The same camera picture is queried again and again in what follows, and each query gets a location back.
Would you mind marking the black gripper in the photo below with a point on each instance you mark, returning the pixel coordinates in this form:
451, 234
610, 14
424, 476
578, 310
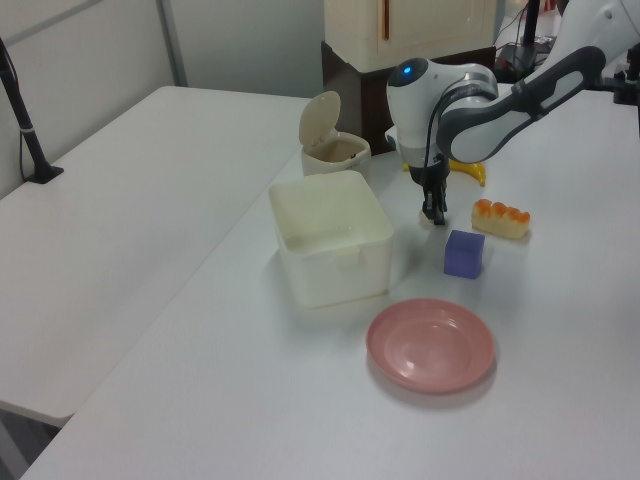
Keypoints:
438, 175

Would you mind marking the white paper ball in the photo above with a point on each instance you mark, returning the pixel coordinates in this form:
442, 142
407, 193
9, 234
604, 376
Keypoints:
425, 220

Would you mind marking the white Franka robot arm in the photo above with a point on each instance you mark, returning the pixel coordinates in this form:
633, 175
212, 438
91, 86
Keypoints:
475, 130

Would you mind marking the cream mini trash can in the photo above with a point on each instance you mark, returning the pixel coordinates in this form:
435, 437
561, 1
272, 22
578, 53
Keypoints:
357, 160

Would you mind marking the cream trash can flip lid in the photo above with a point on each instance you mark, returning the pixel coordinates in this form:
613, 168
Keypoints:
320, 117

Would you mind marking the yellow toy banana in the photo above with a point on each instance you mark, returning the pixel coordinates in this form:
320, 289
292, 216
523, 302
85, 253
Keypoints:
475, 172

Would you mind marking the purple cube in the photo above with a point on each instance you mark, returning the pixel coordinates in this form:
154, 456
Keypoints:
462, 257

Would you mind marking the toy bread loaf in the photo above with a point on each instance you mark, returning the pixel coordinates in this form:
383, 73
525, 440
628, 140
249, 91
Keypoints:
500, 222

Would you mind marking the white square storage box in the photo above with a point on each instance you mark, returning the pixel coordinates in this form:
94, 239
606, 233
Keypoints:
340, 270

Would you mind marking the dark brown wooden drawer box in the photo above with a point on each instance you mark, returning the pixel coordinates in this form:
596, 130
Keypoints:
370, 100

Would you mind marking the pink plastic plate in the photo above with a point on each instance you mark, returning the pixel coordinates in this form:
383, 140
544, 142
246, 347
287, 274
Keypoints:
430, 345

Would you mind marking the cream plastic cabinet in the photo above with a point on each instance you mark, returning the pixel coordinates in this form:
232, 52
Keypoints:
425, 30

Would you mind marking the orange strip on cabinet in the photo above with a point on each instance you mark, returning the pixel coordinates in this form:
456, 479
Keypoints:
385, 20

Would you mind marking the black monitor stand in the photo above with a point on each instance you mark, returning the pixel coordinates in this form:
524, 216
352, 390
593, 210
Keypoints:
530, 20

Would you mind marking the black table clamp mount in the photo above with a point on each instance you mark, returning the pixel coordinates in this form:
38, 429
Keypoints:
625, 90

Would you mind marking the black camera stand pole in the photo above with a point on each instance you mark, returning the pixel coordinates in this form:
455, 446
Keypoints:
30, 140

